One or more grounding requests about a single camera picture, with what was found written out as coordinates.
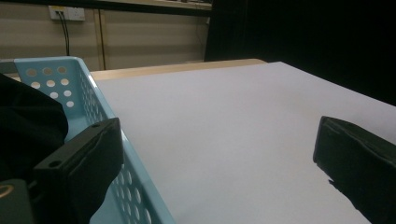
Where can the white wall socket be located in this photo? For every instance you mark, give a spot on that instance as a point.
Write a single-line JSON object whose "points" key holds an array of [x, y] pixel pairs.
{"points": [[73, 13]]}

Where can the wooden table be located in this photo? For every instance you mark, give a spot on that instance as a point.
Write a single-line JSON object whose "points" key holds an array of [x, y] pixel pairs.
{"points": [[155, 69]]}

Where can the black pants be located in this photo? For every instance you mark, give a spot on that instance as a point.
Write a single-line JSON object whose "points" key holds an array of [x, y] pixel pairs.
{"points": [[28, 130]]}

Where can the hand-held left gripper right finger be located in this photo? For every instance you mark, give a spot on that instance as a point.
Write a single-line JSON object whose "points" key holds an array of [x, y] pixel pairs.
{"points": [[358, 161]]}

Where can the light blue plastic basket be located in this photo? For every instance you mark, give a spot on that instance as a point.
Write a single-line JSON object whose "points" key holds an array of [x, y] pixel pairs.
{"points": [[77, 93]]}

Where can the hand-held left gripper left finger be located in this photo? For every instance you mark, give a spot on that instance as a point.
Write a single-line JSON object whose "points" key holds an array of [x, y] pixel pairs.
{"points": [[81, 161]]}

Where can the black curtain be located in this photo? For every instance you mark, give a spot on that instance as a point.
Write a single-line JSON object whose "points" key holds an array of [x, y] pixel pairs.
{"points": [[295, 37]]}

